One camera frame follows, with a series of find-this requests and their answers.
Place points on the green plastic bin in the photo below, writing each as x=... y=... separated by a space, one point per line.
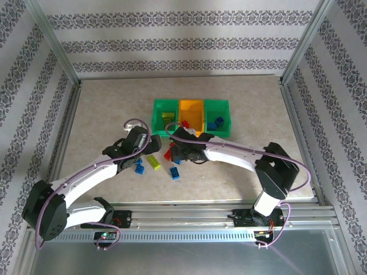
x=219 y=133
x=158 y=120

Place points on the small red lego brick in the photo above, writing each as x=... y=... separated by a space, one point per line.
x=185 y=124

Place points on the orange plastic bin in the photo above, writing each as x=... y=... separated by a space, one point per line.
x=192 y=114

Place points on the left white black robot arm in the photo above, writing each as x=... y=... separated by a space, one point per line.
x=86 y=177

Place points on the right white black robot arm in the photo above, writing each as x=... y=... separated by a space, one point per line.
x=229 y=154

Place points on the large red lego brick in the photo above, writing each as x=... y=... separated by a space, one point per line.
x=167 y=154

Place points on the left controller board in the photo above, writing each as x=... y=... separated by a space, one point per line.
x=105 y=235

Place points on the controller board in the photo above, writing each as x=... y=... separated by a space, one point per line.
x=263 y=234
x=105 y=235

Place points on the grey metal sheet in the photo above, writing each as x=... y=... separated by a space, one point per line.
x=183 y=259

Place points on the right controller board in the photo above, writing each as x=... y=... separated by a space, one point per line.
x=263 y=234

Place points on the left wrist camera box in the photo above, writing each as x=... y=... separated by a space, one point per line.
x=129 y=126

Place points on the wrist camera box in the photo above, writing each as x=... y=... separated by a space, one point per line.
x=129 y=126
x=191 y=133

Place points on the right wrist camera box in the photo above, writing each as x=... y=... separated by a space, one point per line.
x=191 y=133

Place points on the aluminium mounting rail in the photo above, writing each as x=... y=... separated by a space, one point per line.
x=183 y=217

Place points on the aluminium side rail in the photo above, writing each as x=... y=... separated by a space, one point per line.
x=295 y=123
x=67 y=126

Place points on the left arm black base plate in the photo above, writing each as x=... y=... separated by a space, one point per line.
x=124 y=219

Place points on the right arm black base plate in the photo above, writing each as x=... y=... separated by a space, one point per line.
x=243 y=220

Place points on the aluminium frame post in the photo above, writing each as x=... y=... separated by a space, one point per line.
x=306 y=40
x=51 y=40

